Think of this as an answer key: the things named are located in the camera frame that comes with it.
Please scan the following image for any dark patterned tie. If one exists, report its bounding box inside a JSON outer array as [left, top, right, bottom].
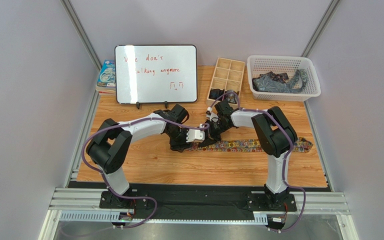
[[260, 71, 289, 84]]

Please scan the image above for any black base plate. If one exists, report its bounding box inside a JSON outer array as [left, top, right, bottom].
[[99, 183, 298, 221]]

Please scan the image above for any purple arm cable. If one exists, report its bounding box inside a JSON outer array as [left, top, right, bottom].
[[80, 116, 211, 231], [208, 89, 307, 233]]

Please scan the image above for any white plastic basket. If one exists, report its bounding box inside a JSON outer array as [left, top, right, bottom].
[[247, 55, 321, 102]]

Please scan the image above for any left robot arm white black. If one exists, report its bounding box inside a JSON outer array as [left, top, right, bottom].
[[85, 104, 191, 195]]

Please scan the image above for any blue book stack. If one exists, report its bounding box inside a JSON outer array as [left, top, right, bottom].
[[95, 60, 116, 95]]

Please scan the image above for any whiteboard with red writing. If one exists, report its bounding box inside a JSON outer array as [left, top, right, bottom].
[[114, 44, 198, 105]]

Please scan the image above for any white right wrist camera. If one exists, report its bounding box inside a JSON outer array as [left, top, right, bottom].
[[205, 106, 219, 123]]

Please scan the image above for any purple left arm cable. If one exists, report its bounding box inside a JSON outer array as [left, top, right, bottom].
[[80, 116, 211, 231]]

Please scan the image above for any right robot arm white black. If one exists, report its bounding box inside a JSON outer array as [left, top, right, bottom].
[[197, 100, 298, 198]]

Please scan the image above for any aluminium frame rail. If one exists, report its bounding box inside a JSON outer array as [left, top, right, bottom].
[[39, 183, 358, 240]]

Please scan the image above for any wooden compartment box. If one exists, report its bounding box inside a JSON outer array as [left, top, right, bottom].
[[206, 57, 246, 107]]

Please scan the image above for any colourful patterned tie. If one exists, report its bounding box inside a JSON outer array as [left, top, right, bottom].
[[186, 137, 314, 153]]

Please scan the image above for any rolled black tie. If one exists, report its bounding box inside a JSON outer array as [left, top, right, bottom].
[[208, 88, 225, 100]]

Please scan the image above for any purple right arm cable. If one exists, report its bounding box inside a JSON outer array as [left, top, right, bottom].
[[208, 89, 307, 233]]

